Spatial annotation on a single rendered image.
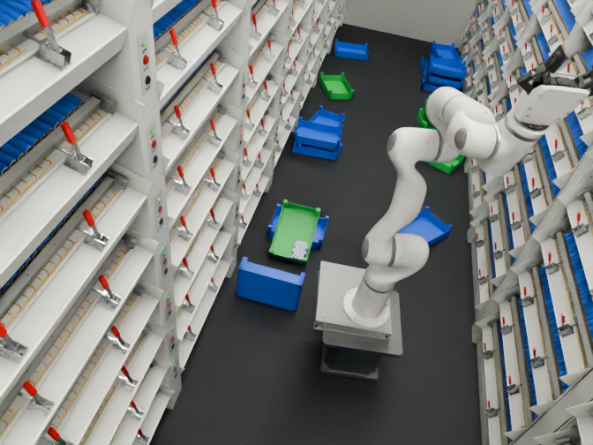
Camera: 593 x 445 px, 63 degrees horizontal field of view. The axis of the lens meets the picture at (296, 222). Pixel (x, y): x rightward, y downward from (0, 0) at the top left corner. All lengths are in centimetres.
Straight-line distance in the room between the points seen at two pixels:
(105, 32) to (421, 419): 183
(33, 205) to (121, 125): 26
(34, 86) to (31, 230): 22
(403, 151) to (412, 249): 36
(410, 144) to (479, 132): 44
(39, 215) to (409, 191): 108
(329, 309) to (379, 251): 41
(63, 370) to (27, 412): 10
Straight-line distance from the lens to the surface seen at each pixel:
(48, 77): 81
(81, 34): 92
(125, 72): 102
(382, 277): 178
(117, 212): 114
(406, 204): 159
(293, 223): 260
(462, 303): 265
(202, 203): 174
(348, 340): 196
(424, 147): 152
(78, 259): 105
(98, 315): 121
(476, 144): 109
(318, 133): 335
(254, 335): 225
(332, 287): 202
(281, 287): 223
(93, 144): 100
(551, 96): 104
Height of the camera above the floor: 188
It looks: 43 degrees down
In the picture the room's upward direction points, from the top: 10 degrees clockwise
